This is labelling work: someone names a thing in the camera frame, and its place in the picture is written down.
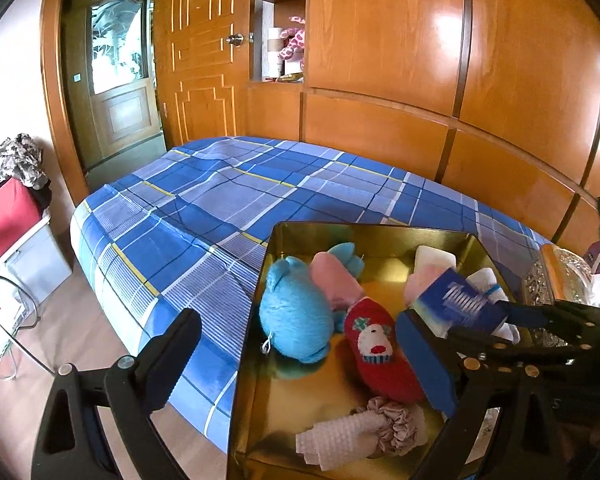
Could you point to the gold metal tray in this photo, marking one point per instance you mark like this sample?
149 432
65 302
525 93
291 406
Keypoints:
300 395

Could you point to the wooden door with glass pane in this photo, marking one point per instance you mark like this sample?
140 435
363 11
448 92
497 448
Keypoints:
117 45

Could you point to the wooden panel door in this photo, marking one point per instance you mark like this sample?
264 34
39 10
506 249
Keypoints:
195 60

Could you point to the camouflage pattern cloth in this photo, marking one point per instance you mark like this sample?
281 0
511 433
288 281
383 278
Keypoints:
15 160

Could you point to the white sponge block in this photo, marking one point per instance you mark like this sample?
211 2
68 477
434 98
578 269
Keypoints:
432 257

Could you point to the blue plaid bed sheet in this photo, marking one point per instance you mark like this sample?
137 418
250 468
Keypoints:
205 200

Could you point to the gold embossed tissue box holder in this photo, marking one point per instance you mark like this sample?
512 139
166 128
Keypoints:
565 270

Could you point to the red sock with reindeer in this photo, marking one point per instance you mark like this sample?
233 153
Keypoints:
380 375

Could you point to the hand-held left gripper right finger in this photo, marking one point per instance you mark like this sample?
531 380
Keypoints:
425 360

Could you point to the pink and blue soft toy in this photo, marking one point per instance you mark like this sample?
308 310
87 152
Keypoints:
335 280

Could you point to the blue plush toy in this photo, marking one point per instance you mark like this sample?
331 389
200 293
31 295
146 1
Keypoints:
295 305

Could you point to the white storage box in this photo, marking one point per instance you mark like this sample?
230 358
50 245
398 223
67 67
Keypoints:
45 265

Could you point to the purple tissue box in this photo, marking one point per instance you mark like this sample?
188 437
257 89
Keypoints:
595 255

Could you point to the mauve scrunchie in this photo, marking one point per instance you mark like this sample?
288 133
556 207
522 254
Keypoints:
395 425

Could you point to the white sock with blue stripes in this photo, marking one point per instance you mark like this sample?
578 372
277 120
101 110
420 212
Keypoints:
485 280

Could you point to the metal door knob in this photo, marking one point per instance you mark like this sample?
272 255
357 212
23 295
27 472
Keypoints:
235 39

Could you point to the white cylinder box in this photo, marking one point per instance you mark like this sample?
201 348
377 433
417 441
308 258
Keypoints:
275 55

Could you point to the blue packet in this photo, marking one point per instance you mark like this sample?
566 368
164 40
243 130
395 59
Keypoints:
455 300

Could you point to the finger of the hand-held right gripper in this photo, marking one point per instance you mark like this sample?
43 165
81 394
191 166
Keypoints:
570 317
530 347

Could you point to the wooden wardrobe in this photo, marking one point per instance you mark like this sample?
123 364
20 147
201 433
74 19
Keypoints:
380 35

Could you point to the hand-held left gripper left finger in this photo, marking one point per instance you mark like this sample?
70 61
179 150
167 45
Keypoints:
172 355

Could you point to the pink spotted plush toy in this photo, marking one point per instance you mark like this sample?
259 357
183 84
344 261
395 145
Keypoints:
295 40

